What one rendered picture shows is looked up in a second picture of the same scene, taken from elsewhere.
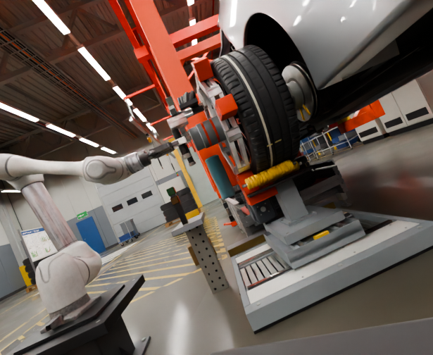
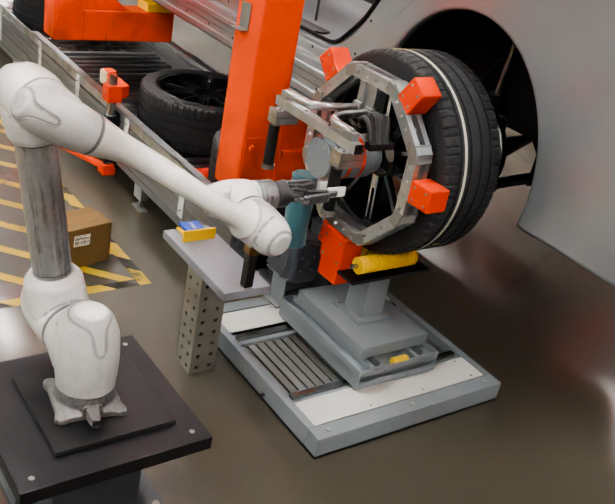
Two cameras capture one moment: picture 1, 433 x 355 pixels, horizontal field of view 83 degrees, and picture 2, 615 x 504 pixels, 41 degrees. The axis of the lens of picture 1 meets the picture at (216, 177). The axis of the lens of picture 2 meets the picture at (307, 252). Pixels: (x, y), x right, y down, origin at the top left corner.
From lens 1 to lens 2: 1.96 m
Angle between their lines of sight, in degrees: 46
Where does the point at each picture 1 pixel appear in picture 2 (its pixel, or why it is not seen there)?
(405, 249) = (465, 401)
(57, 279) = (113, 356)
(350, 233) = (424, 364)
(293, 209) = (371, 303)
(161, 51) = not seen: outside the picture
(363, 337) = not seen: outside the picture
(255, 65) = (484, 152)
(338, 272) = (410, 413)
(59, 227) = (65, 239)
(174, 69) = not seen: outside the picture
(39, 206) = (52, 193)
